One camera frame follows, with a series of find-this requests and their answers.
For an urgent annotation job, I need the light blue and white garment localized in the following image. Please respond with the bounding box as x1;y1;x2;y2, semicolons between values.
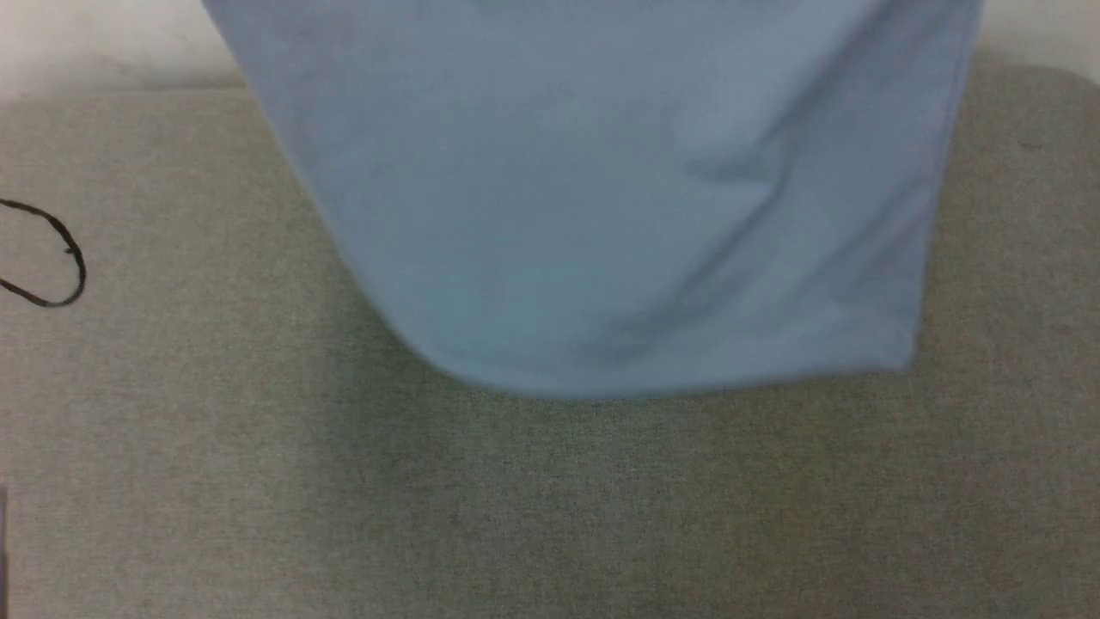
201;0;986;402

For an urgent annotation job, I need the grey fabric sofa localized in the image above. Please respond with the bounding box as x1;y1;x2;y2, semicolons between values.
0;60;1100;619

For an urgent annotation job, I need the thin black cable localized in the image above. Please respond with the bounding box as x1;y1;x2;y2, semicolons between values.
0;198;88;309

